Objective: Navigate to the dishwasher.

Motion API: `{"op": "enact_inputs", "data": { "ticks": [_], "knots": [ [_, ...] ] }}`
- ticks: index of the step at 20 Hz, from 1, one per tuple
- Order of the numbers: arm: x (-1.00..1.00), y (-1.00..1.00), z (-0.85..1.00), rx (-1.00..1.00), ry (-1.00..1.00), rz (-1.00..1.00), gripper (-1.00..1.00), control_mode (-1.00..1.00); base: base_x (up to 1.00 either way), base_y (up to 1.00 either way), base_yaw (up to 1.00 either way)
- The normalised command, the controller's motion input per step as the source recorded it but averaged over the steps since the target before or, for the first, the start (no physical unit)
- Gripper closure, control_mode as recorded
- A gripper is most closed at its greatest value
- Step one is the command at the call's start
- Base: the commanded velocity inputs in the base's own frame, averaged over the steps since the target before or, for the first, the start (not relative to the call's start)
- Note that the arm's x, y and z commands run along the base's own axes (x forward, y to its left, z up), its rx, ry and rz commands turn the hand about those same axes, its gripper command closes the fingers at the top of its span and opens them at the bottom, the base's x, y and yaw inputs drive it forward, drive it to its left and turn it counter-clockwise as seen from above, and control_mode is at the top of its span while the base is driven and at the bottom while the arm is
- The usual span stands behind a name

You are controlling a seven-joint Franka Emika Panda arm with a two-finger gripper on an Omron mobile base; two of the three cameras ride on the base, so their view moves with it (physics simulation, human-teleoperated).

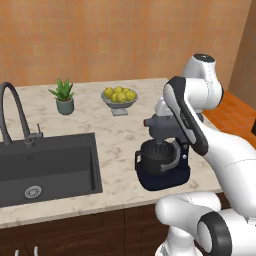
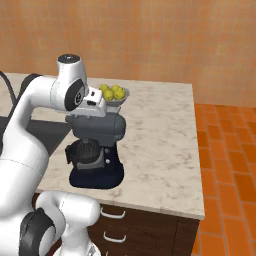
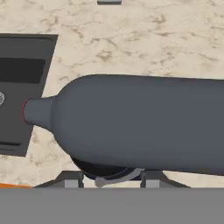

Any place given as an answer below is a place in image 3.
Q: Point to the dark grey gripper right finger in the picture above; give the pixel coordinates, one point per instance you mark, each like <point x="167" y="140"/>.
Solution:
<point x="153" y="179"/>

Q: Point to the orange object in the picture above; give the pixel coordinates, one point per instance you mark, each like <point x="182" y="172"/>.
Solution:
<point x="11" y="185"/>

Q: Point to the dark grey flat appliance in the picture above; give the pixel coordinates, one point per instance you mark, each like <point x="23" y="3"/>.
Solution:
<point x="20" y="96"/>

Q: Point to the small grey object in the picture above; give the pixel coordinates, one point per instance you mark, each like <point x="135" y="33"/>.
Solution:
<point x="109" y="2"/>

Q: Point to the grey bottle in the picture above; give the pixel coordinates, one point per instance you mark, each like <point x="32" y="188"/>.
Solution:
<point x="140" y="122"/>

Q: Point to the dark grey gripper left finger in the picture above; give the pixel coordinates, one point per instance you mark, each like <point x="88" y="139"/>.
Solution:
<point x="73" y="179"/>

